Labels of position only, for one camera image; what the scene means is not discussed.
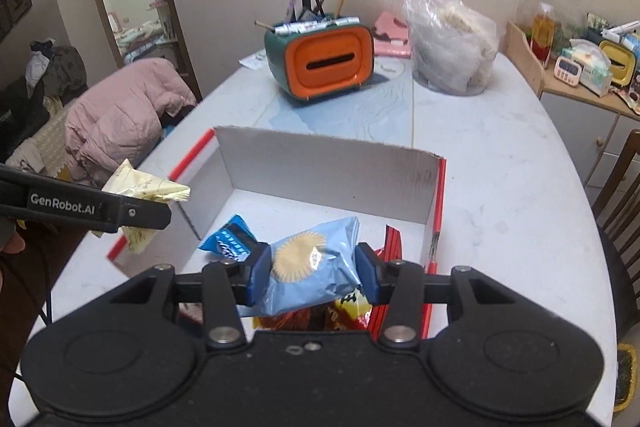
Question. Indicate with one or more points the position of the yellow snack packet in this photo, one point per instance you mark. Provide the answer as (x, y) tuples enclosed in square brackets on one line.
[(350, 304)]

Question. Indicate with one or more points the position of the dark blue snack packet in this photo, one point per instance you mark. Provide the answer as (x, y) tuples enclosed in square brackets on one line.
[(230, 239)]

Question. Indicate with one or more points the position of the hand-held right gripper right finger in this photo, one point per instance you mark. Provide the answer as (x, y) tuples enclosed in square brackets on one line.
[(369, 272)]

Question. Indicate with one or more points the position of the wooden cabinet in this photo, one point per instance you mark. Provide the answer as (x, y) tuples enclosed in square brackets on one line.
[(575, 122)]

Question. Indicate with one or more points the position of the wooden door frame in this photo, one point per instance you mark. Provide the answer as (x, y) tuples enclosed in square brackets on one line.
[(175, 7)]

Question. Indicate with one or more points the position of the orange and green tissue holder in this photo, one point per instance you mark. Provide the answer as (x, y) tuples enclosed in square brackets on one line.
[(325, 62)]

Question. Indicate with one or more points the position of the cream snack packet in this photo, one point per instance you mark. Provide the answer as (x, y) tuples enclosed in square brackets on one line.
[(140, 184)]

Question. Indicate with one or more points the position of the chair with cream cushion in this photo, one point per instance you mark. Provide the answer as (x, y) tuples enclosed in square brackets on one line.
[(45, 137)]

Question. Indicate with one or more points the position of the person's left hand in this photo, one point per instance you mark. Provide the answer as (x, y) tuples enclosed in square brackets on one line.
[(12, 243)]

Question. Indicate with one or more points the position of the pack of tissues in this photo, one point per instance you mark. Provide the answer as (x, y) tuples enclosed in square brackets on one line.
[(592, 72)]

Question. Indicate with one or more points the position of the purple pen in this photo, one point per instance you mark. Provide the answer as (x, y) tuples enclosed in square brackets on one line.
[(291, 4)]

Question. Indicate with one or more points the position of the clear plastic bag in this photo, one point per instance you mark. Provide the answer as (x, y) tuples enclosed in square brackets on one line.
[(450, 47)]

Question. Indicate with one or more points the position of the pile of dark clothes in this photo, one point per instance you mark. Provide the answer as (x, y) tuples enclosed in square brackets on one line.
[(57, 67)]

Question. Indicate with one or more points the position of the white paper sheet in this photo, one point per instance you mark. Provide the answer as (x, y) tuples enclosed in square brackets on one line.
[(255, 59)]

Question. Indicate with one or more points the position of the red cardboard box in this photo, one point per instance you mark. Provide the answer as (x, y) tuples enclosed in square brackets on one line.
[(310, 172)]

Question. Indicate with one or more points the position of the light blue sun-print packet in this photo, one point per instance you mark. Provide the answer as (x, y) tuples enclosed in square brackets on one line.
[(320, 279)]

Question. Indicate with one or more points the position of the pink puffer jacket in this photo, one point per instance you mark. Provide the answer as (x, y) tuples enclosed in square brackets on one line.
[(120, 117)]

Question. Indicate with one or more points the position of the yellow tissue box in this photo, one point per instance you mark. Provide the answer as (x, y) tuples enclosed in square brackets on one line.
[(620, 59)]

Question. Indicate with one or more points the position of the white kitchen timer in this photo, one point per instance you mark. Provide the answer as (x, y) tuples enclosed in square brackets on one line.
[(566, 69)]

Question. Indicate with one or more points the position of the wooden chair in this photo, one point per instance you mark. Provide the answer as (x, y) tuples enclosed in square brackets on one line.
[(620, 187)]

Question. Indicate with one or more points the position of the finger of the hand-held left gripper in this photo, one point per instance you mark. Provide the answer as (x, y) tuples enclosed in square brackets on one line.
[(147, 216)]

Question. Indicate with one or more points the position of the glass bottle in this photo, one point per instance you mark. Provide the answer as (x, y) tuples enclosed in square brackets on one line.
[(542, 27)]

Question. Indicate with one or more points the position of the pink booklet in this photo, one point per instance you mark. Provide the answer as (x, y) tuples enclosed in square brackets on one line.
[(390, 37)]

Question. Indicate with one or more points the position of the orange-brown foil snack packet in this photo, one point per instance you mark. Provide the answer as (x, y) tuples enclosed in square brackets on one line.
[(393, 252)]

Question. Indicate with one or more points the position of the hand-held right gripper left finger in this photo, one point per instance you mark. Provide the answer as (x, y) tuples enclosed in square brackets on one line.
[(260, 269)]

